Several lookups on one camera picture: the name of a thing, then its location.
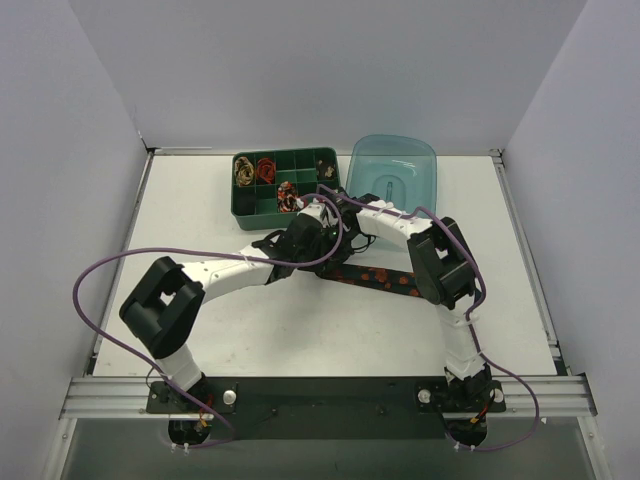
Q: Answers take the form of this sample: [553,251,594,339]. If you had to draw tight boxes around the dark floral orange tie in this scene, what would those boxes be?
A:
[317,264,422,298]

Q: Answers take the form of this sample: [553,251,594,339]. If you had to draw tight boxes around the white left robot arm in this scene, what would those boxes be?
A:
[119,204,342,393]

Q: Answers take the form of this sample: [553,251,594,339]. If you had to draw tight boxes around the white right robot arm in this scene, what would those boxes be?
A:
[321,191,492,403]

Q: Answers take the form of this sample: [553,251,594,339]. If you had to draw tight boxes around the dark rolled tie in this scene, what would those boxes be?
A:
[315,158,337,180]

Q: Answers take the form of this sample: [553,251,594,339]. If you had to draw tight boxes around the red white rolled tie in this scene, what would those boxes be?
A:
[277,181,299,213]

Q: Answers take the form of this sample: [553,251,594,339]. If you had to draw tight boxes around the teal transparent plastic tub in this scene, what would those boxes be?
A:
[345,134,437,213]

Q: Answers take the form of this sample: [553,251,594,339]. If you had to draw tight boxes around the green compartment organizer box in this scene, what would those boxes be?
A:
[231,147,340,231]

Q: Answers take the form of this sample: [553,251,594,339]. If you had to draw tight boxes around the beige rolled tie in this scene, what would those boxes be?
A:
[234,156,255,187]

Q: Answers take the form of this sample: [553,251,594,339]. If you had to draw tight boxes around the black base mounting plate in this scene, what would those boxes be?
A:
[145,376,506,444]

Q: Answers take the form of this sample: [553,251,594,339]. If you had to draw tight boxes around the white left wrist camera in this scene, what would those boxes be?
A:
[300,201,334,227]

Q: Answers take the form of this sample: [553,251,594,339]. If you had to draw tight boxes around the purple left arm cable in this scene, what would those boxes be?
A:
[72,193,346,449]

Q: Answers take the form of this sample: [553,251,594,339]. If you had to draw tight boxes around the aluminium front rail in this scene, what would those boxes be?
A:
[61,376,597,419]

